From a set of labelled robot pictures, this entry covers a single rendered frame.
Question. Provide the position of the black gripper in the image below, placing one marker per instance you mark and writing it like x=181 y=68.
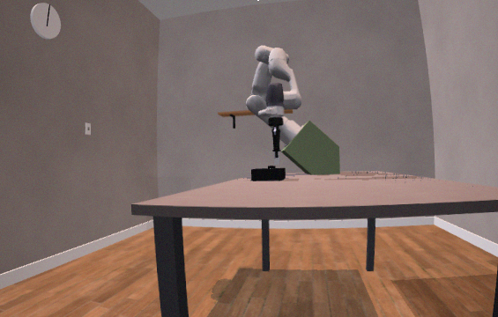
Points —
x=275 y=121

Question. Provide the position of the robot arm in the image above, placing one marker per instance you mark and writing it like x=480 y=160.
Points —
x=273 y=100

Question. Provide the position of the black lighting desk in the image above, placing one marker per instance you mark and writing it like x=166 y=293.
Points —
x=267 y=174

